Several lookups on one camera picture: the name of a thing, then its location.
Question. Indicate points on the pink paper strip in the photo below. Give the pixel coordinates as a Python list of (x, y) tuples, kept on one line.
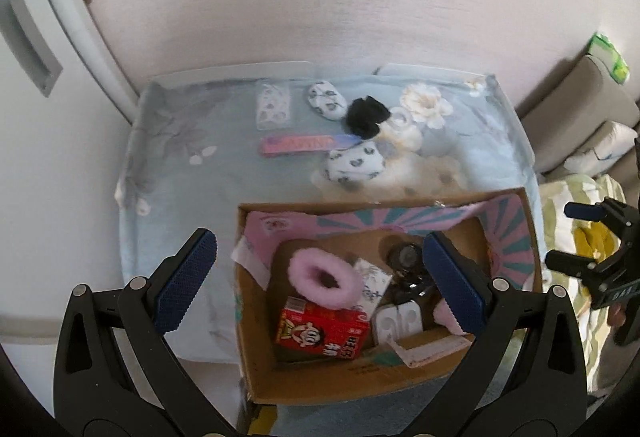
[(305, 144)]

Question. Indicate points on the white patterned sock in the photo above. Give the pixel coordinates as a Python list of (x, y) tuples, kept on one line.
[(355, 165), (327, 99)]

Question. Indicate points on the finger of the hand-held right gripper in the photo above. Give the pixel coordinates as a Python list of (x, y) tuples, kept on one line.
[(570, 263), (590, 212)]

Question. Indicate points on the green yellow floral blanket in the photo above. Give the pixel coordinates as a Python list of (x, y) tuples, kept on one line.
[(570, 237)]

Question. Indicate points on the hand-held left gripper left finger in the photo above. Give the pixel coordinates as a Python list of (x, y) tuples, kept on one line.
[(185, 287)]

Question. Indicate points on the black scrunchie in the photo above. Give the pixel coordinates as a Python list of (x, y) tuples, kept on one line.
[(367, 115)]

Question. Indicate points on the clear plastic bag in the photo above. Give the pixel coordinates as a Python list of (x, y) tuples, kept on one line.
[(273, 104)]

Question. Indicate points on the red snack box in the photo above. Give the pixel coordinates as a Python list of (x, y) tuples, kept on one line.
[(322, 331)]

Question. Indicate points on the small pink fluffy scrunchie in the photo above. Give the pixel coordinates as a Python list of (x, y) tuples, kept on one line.
[(446, 314)]

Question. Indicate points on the white patterned small box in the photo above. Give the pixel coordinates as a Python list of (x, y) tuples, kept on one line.
[(374, 284)]

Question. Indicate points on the cardboard box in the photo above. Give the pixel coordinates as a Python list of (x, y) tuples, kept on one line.
[(310, 382)]

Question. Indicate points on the green tissue pack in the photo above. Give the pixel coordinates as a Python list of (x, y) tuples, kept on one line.
[(607, 57)]

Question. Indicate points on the white earbud case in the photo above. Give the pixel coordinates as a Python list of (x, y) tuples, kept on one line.
[(397, 323)]

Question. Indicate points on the large pink fluffy scrunchie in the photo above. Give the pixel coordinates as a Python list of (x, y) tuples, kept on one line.
[(325, 279)]

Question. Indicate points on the black studded hair claw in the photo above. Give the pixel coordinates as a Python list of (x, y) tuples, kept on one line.
[(412, 289)]

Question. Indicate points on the beige sofa cushion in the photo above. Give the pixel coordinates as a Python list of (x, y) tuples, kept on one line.
[(570, 117)]

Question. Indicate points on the black round jar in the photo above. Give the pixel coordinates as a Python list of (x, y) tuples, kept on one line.
[(404, 256)]

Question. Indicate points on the blue floral tablecloth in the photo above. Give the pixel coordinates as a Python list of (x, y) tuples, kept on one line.
[(200, 177)]

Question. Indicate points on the white pillow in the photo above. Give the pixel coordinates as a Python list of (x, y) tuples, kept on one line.
[(600, 152)]

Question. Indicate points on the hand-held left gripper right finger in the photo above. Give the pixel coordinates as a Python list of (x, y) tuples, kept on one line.
[(456, 289)]

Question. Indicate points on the white door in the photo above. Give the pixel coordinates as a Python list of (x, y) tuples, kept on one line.
[(30, 197)]

